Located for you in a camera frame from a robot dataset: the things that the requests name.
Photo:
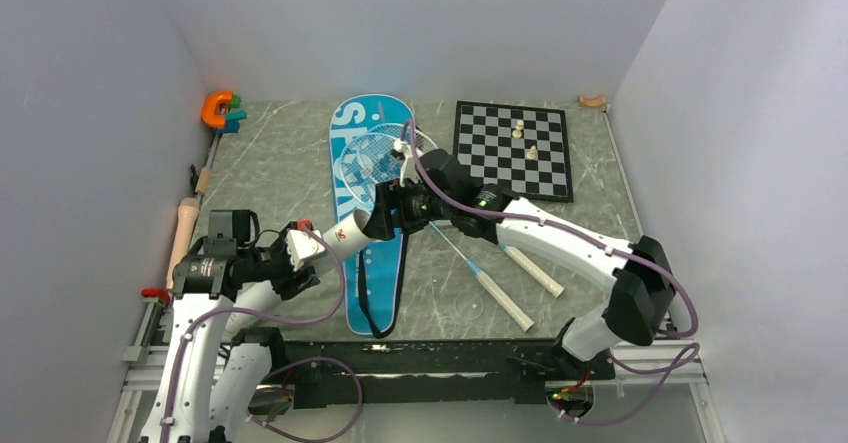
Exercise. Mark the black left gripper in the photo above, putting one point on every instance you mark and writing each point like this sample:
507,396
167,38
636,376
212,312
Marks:
287,285

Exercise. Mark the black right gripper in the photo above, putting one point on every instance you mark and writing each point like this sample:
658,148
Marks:
391,196

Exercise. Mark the white shuttlecock tube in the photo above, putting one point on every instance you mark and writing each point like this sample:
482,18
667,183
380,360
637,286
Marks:
341,241

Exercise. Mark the blue racket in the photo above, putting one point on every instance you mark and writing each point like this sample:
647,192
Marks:
530,271
487,282

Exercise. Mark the blue racket bag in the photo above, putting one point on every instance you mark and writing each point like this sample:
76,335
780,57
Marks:
375,275

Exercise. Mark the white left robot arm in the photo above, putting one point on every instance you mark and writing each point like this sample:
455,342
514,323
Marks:
213,365

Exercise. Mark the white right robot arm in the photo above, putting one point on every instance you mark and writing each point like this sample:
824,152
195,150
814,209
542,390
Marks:
635,277

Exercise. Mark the wooden rolling pin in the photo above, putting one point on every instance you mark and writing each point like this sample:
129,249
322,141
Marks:
187,213

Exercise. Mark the clear tube lid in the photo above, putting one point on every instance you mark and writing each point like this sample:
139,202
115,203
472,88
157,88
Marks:
469,306

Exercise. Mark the black white chessboard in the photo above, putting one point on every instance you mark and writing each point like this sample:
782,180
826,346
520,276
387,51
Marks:
483,143

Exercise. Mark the white chess piece upper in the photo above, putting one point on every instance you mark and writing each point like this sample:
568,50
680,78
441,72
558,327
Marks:
518,129

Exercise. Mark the teal blue toy blocks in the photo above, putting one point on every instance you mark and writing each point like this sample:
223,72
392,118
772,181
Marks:
233,114

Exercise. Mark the orange horseshoe magnet toy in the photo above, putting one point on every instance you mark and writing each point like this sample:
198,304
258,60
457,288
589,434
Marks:
215,109

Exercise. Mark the wooden arch block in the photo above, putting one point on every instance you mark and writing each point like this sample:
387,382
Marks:
595,102

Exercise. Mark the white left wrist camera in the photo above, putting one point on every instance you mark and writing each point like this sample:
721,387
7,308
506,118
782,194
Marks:
303,250

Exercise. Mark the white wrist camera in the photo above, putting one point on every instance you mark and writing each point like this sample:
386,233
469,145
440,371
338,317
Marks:
405,153
303,250

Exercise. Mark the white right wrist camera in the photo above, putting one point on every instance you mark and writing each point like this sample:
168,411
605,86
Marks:
405,153

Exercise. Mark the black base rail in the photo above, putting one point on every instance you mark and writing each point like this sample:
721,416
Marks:
323,373

